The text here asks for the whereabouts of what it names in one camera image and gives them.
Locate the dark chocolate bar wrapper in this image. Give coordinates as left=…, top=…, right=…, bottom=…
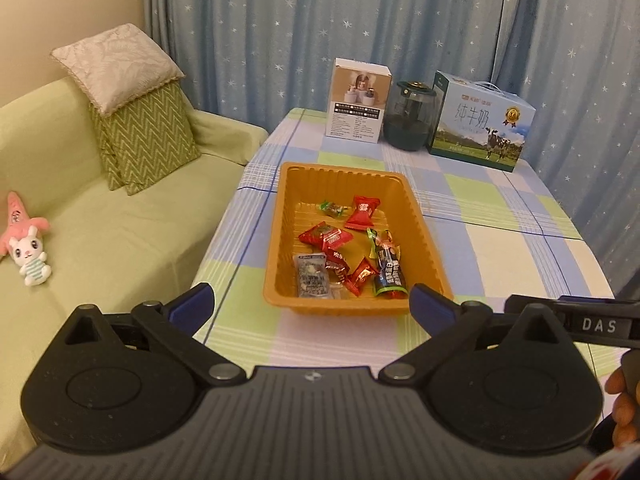
left=372, top=243, right=408, bottom=299

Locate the silver snack packet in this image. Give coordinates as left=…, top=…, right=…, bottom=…
left=293, top=252, right=331, bottom=299

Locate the large red candy packet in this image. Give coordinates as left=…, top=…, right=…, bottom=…
left=344, top=195, right=381, bottom=232

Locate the person's right hand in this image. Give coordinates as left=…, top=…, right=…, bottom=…
left=604, top=367, right=639, bottom=446

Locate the checkered tablecloth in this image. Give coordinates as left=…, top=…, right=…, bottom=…
left=196, top=108, right=611, bottom=370

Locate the green sofa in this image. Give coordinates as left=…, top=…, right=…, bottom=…
left=1, top=78, right=267, bottom=467

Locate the pink plush toy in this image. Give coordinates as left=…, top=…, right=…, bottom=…
left=1, top=191, right=52, bottom=287

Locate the orange plastic tray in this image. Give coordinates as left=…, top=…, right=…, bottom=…
left=261, top=160, right=456, bottom=319

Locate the blue milk carton box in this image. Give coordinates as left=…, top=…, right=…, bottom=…
left=427, top=70, right=536, bottom=172

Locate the green zigzag cushion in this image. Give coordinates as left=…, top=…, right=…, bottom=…
left=89, top=81, right=201, bottom=195

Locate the dark green glass jar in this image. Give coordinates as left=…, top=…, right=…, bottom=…
left=383, top=81, right=437, bottom=152

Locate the beige cushion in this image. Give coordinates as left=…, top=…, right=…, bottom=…
left=51, top=23, right=184, bottom=117

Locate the white product box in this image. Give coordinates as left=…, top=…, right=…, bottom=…
left=326, top=58, right=392, bottom=144

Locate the blue star curtain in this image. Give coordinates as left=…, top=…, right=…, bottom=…
left=143, top=0, right=639, bottom=298

